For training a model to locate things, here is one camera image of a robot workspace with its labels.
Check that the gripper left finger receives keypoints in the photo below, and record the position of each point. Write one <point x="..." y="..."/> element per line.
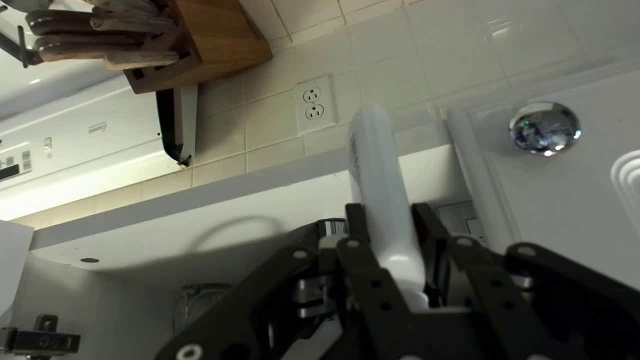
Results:
<point x="280" y="280"/>

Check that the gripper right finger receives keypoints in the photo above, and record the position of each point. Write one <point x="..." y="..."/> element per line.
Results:
<point x="560" y="290"/>

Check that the white glue bottle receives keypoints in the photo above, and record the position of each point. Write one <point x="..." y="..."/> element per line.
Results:
<point x="382" y="200"/>

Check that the white cupboard door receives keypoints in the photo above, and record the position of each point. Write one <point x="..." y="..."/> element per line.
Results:
<point x="565" y="200"/>

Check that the round chrome door knob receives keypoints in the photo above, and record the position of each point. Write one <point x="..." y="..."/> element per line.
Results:
<point x="544" y="128"/>

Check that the white stove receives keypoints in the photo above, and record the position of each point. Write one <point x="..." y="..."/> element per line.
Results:
<point x="100" y="145"/>

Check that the wooden knife block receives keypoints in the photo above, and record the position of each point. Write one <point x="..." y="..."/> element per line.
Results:
<point x="215" y="40"/>

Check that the black stove burner grate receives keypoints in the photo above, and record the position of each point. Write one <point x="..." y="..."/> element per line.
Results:
<point x="21" y="50"/>

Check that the white wall socket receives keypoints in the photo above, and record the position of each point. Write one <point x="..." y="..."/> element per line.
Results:
<point x="314" y="104"/>

